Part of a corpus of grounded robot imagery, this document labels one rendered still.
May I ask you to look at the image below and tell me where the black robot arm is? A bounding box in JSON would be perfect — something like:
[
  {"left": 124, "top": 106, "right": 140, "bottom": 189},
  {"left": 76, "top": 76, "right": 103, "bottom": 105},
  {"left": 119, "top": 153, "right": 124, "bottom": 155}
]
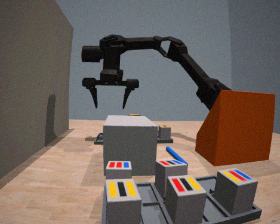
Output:
[{"left": 81, "top": 34, "right": 232, "bottom": 110}]

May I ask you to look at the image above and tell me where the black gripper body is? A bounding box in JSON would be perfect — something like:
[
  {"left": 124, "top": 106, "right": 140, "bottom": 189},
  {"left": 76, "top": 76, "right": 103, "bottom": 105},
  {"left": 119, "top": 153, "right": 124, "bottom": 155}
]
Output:
[{"left": 82, "top": 61, "right": 139, "bottom": 88}]

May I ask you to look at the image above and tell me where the blue rod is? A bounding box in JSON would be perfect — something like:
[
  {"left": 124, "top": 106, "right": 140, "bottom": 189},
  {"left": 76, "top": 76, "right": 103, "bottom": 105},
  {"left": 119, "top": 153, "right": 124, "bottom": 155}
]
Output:
[{"left": 166, "top": 147, "right": 188, "bottom": 165}]

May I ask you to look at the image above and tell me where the grey-beige flat wall panel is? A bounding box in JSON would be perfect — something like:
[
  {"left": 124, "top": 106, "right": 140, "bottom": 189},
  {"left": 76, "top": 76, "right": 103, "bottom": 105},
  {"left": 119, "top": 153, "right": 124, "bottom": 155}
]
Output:
[{"left": 0, "top": 0, "right": 73, "bottom": 179}]

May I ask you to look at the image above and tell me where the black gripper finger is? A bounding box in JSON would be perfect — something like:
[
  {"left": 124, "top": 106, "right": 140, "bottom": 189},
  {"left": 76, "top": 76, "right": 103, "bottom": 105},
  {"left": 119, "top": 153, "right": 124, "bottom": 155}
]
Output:
[
  {"left": 86, "top": 87, "right": 98, "bottom": 109},
  {"left": 123, "top": 88, "right": 135, "bottom": 109}
]

